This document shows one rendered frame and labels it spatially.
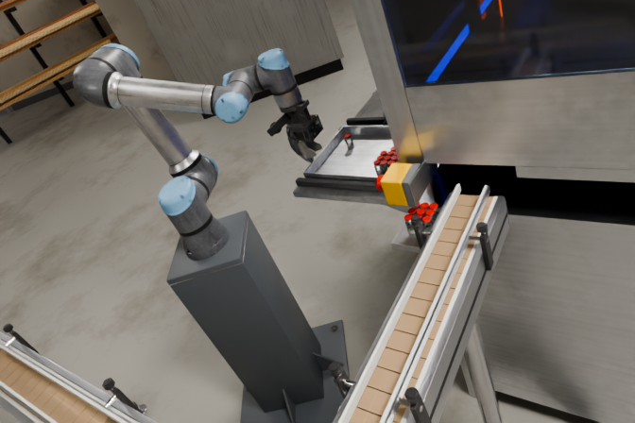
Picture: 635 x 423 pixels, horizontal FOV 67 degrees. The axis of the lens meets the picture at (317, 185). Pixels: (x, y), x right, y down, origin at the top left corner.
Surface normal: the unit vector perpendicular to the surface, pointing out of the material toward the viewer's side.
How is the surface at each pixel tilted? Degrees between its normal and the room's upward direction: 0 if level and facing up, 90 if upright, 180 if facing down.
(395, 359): 0
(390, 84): 90
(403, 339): 0
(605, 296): 90
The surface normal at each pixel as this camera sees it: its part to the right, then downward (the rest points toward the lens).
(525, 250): -0.49, 0.62
